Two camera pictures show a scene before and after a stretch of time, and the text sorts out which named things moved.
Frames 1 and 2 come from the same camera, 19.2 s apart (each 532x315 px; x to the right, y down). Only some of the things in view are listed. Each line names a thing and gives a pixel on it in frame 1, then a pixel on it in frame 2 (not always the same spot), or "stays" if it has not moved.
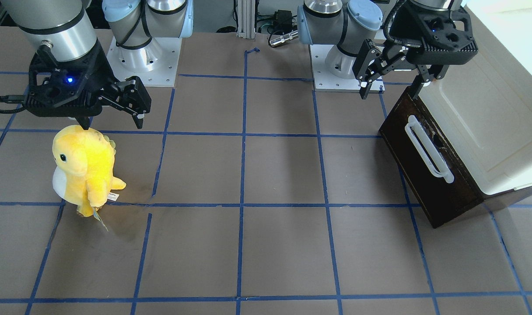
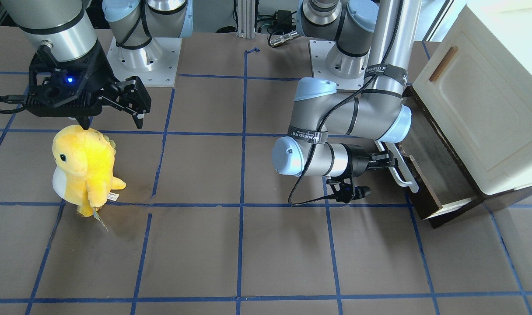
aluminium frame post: [246, 19] stays
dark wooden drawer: [442, 201] stays
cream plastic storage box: [492, 106] stays
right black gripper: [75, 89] stays
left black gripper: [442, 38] → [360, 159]
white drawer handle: [427, 150] → [413, 182]
